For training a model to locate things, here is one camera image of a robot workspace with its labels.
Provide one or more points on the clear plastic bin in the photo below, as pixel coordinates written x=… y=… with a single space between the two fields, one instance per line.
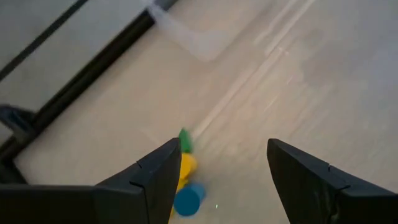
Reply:
x=199 y=37

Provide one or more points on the yellow triangular prism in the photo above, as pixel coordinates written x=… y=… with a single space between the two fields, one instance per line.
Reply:
x=171 y=214

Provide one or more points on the blue cylinder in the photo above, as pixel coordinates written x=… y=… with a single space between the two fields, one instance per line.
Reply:
x=189 y=199

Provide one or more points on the green cube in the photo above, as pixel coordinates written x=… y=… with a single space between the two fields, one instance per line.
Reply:
x=185 y=140

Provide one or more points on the black table frame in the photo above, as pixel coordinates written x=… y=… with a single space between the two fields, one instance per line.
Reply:
x=93 y=69

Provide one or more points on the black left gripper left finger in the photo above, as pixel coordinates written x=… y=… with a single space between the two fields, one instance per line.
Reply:
x=124 y=202

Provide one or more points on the yellow cylinder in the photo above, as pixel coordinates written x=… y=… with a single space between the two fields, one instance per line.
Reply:
x=187 y=166

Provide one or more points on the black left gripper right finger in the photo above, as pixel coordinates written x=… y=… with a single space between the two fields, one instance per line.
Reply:
x=311 y=193

